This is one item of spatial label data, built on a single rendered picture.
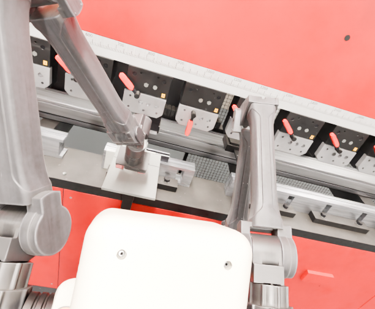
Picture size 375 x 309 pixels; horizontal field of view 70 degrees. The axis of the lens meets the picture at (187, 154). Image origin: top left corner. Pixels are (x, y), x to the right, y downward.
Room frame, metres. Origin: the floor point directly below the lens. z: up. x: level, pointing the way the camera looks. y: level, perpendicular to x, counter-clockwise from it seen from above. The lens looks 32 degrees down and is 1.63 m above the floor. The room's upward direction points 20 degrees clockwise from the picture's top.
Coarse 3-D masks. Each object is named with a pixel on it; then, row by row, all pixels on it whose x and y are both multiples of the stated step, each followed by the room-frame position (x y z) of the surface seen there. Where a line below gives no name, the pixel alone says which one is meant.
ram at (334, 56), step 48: (96, 0) 0.85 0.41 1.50; (144, 0) 0.87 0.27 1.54; (192, 0) 0.90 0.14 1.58; (240, 0) 0.93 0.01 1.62; (288, 0) 0.95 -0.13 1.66; (336, 0) 0.98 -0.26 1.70; (96, 48) 0.85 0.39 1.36; (144, 48) 0.88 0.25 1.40; (192, 48) 0.91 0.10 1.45; (240, 48) 0.94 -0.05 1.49; (288, 48) 0.97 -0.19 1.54; (336, 48) 1.00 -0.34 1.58; (240, 96) 0.95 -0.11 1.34; (336, 96) 1.02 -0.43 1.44
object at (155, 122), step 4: (148, 116) 0.92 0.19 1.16; (160, 116) 0.93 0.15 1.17; (152, 120) 0.93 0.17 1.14; (156, 120) 0.93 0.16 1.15; (160, 120) 0.93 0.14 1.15; (152, 124) 0.93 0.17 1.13; (156, 124) 0.93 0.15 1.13; (152, 128) 0.93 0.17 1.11; (156, 128) 0.93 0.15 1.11; (152, 132) 0.94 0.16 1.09; (156, 132) 0.94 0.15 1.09
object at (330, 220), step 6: (312, 210) 1.07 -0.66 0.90; (312, 216) 1.04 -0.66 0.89; (318, 216) 1.04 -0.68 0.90; (330, 216) 1.07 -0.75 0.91; (336, 216) 1.09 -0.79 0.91; (312, 222) 1.02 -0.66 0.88; (318, 222) 1.02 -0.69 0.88; (324, 222) 1.03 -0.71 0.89; (330, 222) 1.03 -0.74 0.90; (336, 222) 1.04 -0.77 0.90; (342, 222) 1.06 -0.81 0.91; (348, 222) 1.08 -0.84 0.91; (354, 222) 1.10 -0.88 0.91; (342, 228) 1.05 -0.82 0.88; (348, 228) 1.05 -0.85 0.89; (354, 228) 1.06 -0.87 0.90; (360, 228) 1.07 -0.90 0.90; (366, 228) 1.08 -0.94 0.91
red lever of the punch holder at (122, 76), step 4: (120, 76) 0.83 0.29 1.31; (124, 76) 0.84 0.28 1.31; (124, 80) 0.83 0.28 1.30; (128, 80) 0.84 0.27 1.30; (124, 84) 0.84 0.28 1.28; (128, 84) 0.83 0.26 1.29; (132, 84) 0.85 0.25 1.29; (128, 88) 0.84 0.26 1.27; (132, 88) 0.84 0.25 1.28; (136, 92) 0.85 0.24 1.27; (136, 96) 0.84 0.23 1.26
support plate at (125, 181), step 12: (156, 156) 0.91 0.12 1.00; (156, 168) 0.84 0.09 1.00; (108, 180) 0.68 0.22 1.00; (120, 180) 0.70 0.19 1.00; (132, 180) 0.72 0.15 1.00; (144, 180) 0.74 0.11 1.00; (156, 180) 0.77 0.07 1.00; (120, 192) 0.65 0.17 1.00; (132, 192) 0.67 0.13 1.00; (144, 192) 0.69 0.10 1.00
